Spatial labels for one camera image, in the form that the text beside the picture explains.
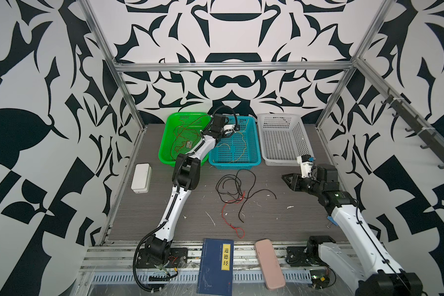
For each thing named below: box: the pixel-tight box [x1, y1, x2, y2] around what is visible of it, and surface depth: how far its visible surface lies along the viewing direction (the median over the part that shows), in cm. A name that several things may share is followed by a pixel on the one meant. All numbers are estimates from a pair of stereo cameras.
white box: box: [130, 163, 153, 194], surface depth 94 cm
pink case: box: [254, 238, 286, 291], surface depth 72 cm
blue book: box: [196, 238, 234, 296], surface depth 73 cm
